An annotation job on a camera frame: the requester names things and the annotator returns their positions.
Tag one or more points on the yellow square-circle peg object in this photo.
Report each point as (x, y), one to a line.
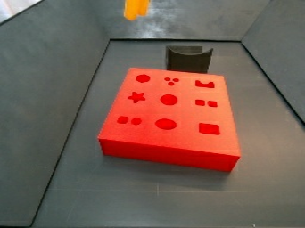
(135, 8)

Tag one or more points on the red fixture block with holes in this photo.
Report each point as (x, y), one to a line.
(171, 117)

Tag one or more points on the black curved regrasp stand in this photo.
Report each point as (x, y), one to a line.
(187, 58)

